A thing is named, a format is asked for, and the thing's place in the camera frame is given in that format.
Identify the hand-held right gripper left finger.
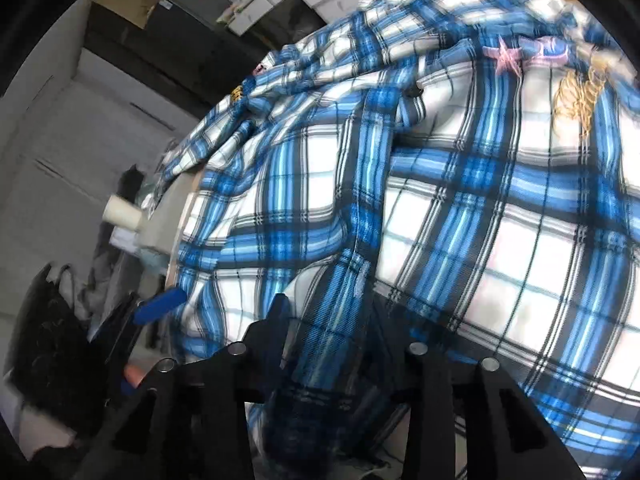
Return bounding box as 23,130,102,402
75,291,301,480

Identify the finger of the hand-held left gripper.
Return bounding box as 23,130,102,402
131,287,187,327

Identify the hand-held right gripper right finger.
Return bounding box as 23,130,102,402
395,340,586,480

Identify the blue plaid shirt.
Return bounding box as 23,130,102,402
145,0,640,480

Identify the grey bed panel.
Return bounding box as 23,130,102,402
137,170,201,281

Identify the white paper roll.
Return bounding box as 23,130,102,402
102,195,146,233

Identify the black cloth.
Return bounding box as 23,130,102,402
117,165,147,207

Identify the black cabinet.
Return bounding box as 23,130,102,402
82,0,296,126

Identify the cardboard box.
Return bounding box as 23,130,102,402
92,0,161,28

